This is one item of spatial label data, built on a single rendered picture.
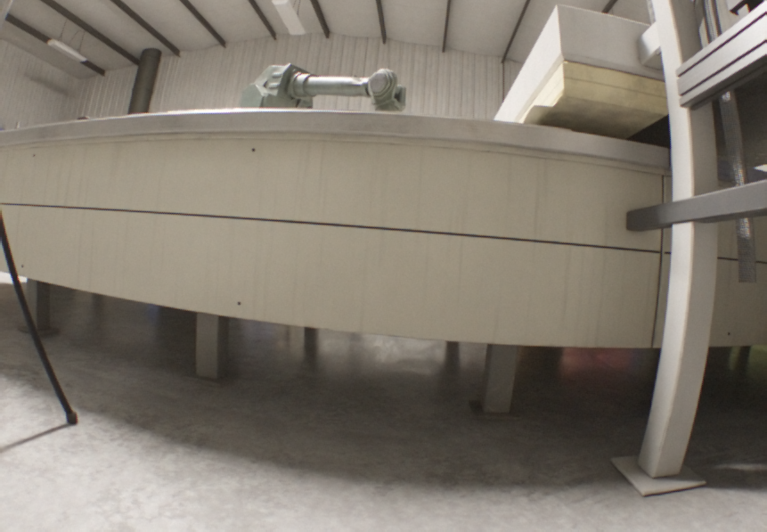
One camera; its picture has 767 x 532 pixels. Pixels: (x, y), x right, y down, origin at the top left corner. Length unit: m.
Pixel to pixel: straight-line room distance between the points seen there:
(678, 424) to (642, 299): 0.40
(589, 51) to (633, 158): 0.31
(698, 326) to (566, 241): 0.42
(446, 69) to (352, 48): 2.46
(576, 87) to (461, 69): 9.57
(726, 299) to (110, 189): 1.99
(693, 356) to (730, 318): 0.51
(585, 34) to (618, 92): 0.18
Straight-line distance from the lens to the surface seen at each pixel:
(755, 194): 0.81
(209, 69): 12.19
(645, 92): 1.23
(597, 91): 1.15
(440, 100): 10.31
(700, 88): 0.95
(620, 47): 1.25
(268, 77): 3.10
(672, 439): 1.03
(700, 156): 1.00
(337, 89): 2.60
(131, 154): 1.42
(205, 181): 1.23
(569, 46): 1.17
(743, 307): 1.52
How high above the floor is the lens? 0.47
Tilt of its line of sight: 1 degrees up
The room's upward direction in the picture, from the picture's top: 5 degrees clockwise
